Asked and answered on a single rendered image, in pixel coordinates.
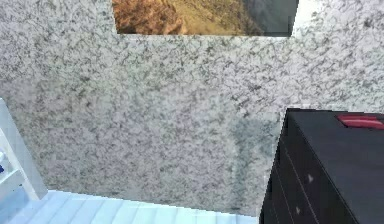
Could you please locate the black chest of drawers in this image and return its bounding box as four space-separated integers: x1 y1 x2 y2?
259 107 384 224

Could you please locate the red flat container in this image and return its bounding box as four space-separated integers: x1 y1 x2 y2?
335 113 384 131

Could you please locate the white shelf unit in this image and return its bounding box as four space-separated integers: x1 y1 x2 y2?
0 97 49 214

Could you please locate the brown landscape wall picture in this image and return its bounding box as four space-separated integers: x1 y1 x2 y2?
111 0 300 38

